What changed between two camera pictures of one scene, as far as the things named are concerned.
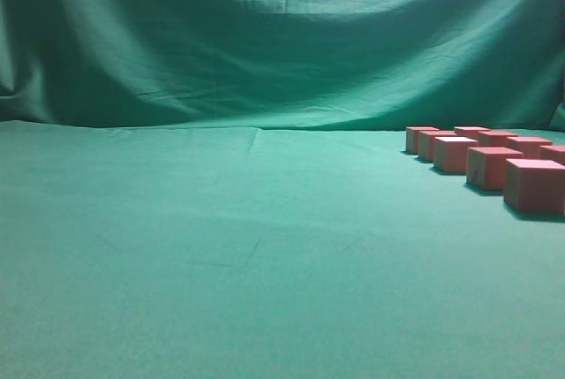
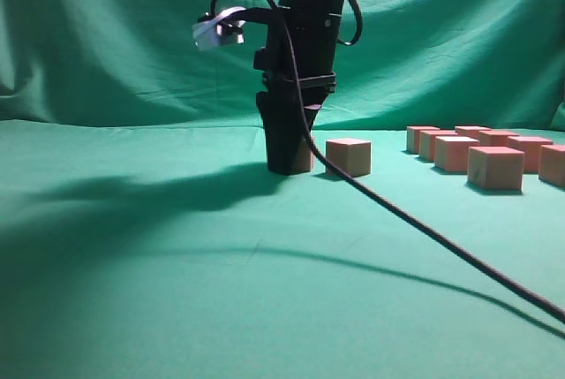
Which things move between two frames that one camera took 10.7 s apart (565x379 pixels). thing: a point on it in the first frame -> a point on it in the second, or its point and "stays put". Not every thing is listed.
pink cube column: x=412 y=137 stays put
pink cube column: x=469 y=132 stays put
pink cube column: x=553 y=153 -> x=305 y=161
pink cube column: x=529 y=146 -> x=552 y=164
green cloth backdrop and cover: x=204 y=174 stays put
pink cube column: x=449 y=154 stays put
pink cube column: x=493 y=138 -> x=531 y=146
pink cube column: x=485 y=167 stays put
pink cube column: x=534 y=185 -> x=352 y=155
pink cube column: x=425 y=142 stays put
